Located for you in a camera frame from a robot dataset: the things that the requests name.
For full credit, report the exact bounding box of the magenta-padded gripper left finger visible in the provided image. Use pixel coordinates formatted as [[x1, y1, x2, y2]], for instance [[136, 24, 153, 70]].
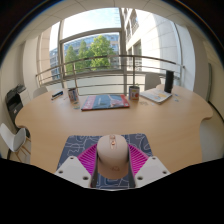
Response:
[[54, 143, 101, 189]]

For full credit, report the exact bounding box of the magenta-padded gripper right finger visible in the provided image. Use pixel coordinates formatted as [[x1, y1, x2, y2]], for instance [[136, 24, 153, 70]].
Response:
[[126, 143, 172, 189]]

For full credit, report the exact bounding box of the pale pink computer mouse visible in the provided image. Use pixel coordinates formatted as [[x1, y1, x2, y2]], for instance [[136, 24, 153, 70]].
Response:
[[96, 133, 130, 181]]

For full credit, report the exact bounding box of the grey-blue patterned mouse pad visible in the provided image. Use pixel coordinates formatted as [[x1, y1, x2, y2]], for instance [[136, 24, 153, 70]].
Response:
[[56, 133, 154, 191]]

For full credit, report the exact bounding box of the white chair with wooden legs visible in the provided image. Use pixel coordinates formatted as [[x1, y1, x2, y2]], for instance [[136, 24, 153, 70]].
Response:
[[0, 122, 32, 164]]

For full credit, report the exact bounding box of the light blue magazine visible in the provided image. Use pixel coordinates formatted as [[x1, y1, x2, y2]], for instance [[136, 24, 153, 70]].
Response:
[[139, 87, 174, 105]]

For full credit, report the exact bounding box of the blue and white can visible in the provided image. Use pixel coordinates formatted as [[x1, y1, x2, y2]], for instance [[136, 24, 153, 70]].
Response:
[[67, 87, 80, 104]]

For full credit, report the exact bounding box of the red-covered magazine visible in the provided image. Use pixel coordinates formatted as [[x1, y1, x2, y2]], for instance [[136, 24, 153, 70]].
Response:
[[80, 93, 131, 111]]

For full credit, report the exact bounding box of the dark blue stapler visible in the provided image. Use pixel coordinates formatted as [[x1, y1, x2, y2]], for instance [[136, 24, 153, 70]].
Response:
[[50, 90, 64, 101]]

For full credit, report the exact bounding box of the white and red can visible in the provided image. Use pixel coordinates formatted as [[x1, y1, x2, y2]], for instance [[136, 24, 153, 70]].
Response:
[[128, 85, 140, 102]]

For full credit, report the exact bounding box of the grey chair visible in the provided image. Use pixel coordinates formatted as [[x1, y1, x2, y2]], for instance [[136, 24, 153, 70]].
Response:
[[144, 72, 163, 91], [32, 86, 49, 99]]

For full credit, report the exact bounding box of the black office printer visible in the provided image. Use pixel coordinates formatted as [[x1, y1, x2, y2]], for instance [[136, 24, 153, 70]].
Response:
[[4, 83, 28, 131]]

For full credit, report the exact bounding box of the black upright box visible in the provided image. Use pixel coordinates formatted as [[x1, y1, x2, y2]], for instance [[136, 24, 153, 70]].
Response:
[[163, 69, 175, 94]]

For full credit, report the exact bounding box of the metal balcony railing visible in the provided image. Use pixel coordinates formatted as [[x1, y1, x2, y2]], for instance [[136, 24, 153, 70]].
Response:
[[34, 54, 185, 88]]

